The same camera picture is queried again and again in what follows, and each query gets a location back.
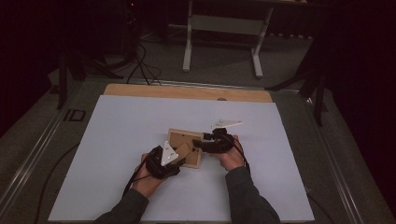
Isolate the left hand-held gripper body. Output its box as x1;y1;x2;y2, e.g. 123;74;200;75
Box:
145;140;187;180

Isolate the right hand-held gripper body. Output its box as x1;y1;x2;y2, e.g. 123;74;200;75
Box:
202;119;244;155

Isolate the square wooden puzzle box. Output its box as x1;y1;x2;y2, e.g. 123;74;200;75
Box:
166;128;205;170

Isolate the person's right hand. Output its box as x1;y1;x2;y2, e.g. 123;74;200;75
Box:
217;134;246;173

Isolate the person's left hand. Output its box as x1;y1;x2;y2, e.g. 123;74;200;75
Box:
131;153;166;199

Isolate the white table sheet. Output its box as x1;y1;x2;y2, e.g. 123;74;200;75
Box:
48;94;316;224

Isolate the black rectangular floor socket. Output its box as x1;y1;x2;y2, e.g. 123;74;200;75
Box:
63;108;87;122

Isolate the black stand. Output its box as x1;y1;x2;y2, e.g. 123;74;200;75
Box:
55;46;125;111
265;18;332;128

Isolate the dark equipment with red light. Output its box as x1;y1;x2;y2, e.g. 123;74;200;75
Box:
120;0;140;61

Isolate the right hand-held gripper cable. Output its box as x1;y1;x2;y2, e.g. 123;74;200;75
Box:
228;135;252;175

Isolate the hand-held gripper cable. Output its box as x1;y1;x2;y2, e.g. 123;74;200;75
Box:
122;151;157;198
228;135;252;175

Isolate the left hand-held gripper cable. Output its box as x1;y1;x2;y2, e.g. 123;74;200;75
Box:
122;151;157;198

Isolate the metal floor rail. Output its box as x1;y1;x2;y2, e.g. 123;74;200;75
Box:
302;95;366;224
135;78;301;93
0;106;69;216

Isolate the black floor cables bundle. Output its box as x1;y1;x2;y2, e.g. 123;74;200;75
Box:
125;42;163;87

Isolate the black floor cable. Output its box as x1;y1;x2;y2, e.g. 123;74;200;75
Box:
33;142;81;224
305;191;336;224

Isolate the white metal desk frame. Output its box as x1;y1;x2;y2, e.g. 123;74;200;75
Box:
181;0;276;79

